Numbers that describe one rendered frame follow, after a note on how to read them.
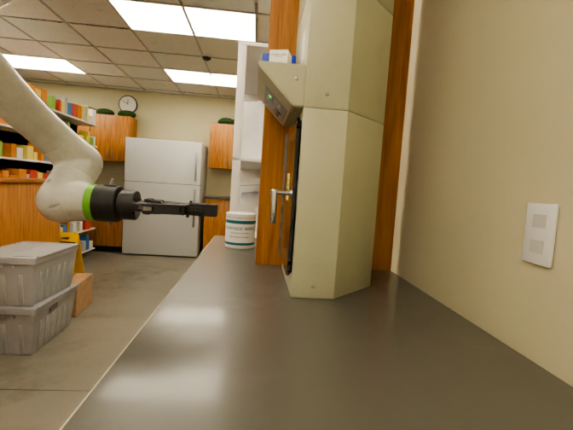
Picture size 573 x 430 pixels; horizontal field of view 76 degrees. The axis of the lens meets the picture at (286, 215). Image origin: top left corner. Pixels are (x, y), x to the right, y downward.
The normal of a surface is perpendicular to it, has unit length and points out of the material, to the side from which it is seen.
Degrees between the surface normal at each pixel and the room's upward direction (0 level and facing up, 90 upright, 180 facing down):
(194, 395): 0
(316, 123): 90
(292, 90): 90
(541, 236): 90
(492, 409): 0
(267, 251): 90
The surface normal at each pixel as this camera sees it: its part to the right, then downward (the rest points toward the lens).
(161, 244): 0.08, 0.08
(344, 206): 0.76, 0.10
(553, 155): -0.99, -0.06
